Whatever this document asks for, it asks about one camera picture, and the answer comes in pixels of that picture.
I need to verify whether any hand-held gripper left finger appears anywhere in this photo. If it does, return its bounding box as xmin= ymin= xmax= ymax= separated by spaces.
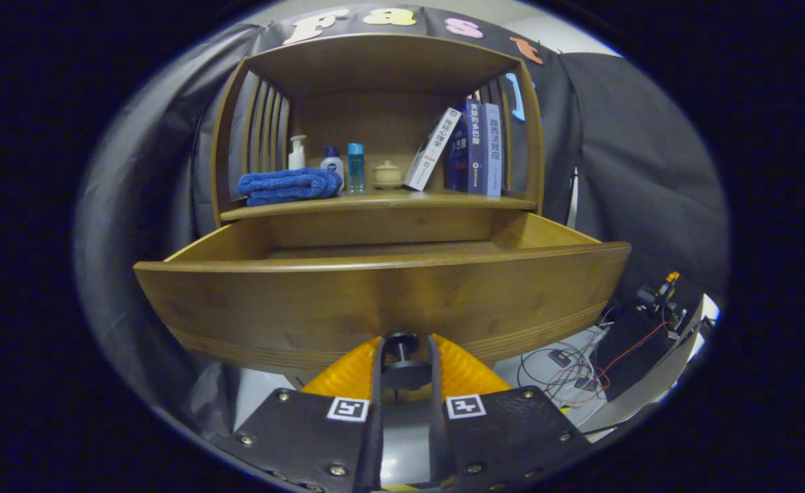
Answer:
xmin=221 ymin=334 xmax=384 ymax=492

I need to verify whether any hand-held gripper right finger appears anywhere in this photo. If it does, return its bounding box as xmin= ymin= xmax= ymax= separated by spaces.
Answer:
xmin=430 ymin=333 xmax=595 ymax=491

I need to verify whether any black drawer knob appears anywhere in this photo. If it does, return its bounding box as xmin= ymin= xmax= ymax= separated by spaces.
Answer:
xmin=380 ymin=331 xmax=434 ymax=392

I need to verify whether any wooden drawer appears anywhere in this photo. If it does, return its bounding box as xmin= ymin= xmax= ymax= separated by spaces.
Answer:
xmin=133 ymin=211 xmax=632 ymax=376

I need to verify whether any wooden countertop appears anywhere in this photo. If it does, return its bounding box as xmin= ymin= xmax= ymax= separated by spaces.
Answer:
xmin=221 ymin=188 xmax=537 ymax=221

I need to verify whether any wooden cabinet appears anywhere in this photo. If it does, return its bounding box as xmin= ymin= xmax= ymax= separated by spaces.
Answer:
xmin=210 ymin=33 xmax=547 ymax=247

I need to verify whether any beige lidded tea cup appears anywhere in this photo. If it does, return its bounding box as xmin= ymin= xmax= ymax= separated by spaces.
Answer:
xmin=373 ymin=160 xmax=404 ymax=190

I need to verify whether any blue folded towel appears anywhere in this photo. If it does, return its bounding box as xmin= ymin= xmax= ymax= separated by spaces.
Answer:
xmin=236 ymin=168 xmax=343 ymax=207

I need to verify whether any clear blue bottle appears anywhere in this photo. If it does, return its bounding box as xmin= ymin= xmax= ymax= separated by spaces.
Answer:
xmin=347 ymin=142 xmax=365 ymax=194

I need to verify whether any white bottle with blue cap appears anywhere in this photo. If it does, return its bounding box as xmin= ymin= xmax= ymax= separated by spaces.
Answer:
xmin=320 ymin=146 xmax=345 ymax=191

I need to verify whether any white book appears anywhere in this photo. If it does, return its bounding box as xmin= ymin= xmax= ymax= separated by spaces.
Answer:
xmin=404 ymin=106 xmax=463 ymax=192

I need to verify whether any dark blue book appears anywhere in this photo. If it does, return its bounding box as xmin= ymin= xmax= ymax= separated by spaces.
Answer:
xmin=445 ymin=98 xmax=484 ymax=194

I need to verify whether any pale grey-blue book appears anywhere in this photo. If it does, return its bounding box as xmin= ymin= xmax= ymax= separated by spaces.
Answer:
xmin=481 ymin=103 xmax=504 ymax=197

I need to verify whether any red cable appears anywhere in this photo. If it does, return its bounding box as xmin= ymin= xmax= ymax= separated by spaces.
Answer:
xmin=546 ymin=320 xmax=670 ymax=408

